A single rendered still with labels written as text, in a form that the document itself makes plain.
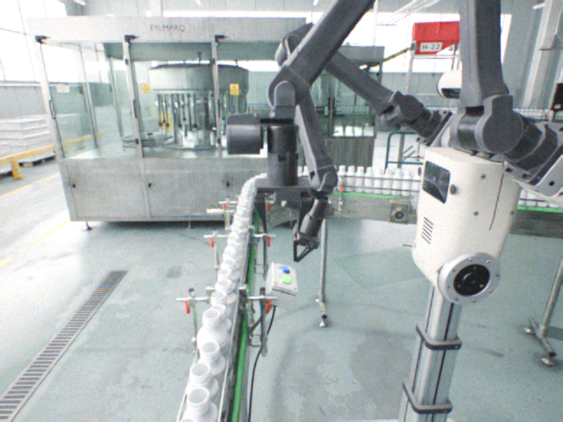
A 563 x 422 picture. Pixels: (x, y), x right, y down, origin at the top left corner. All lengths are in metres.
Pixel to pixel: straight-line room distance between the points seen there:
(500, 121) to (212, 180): 3.63
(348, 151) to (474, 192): 5.20
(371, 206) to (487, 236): 1.44
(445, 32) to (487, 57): 6.67
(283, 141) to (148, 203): 3.83
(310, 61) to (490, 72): 0.31
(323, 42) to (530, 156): 0.43
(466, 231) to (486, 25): 0.46
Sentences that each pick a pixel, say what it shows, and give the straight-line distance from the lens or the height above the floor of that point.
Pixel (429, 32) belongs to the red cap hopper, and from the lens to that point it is 7.36.
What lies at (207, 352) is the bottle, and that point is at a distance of 0.78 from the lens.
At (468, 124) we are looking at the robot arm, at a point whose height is 1.59.
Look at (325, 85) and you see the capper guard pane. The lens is 5.89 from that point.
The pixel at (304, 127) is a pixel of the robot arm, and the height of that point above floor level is 1.55.
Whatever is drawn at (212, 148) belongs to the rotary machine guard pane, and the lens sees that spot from 4.04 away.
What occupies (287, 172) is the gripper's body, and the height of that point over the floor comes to 1.51.
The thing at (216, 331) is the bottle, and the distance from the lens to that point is 0.79.
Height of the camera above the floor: 1.65
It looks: 20 degrees down
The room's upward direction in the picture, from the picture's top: straight up
